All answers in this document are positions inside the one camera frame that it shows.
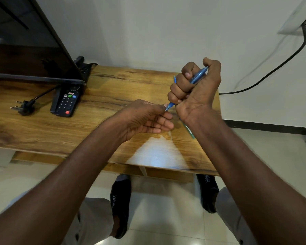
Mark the person's grey trouser leg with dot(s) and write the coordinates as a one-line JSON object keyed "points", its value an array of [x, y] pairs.
{"points": [[227, 206], [97, 221]]}

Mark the black remote control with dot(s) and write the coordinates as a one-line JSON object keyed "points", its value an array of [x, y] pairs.
{"points": [[65, 102]]}

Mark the person's right black sock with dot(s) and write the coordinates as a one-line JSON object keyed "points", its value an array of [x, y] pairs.
{"points": [[207, 193]]}

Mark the black television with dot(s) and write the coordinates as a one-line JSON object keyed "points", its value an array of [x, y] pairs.
{"points": [[25, 53]]}

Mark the person's left grey trouser leg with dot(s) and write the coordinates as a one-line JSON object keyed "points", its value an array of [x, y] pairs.
{"points": [[97, 221]]}

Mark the person's left forearm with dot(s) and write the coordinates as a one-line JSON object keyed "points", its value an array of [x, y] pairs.
{"points": [[58, 191]]}

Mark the person's left black sock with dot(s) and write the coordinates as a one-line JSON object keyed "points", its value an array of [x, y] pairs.
{"points": [[120, 201]]}

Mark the black power strip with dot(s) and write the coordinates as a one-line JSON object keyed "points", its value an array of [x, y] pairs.
{"points": [[84, 68]]}

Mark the person's right grey trouser leg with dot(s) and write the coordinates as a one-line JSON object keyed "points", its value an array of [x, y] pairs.
{"points": [[227, 206]]}

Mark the white wall socket panel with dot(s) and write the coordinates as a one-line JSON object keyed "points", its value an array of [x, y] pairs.
{"points": [[295, 20]]}

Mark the person's left hand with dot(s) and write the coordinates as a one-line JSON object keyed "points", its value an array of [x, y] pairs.
{"points": [[137, 117]]}

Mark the person's black sock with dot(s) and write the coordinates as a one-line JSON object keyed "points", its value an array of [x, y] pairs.
{"points": [[120, 201], [207, 193]]}

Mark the person's right hand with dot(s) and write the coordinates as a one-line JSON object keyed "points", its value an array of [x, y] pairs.
{"points": [[201, 96]]}

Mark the person's right forearm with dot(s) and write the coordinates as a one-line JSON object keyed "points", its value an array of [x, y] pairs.
{"points": [[252, 181]]}

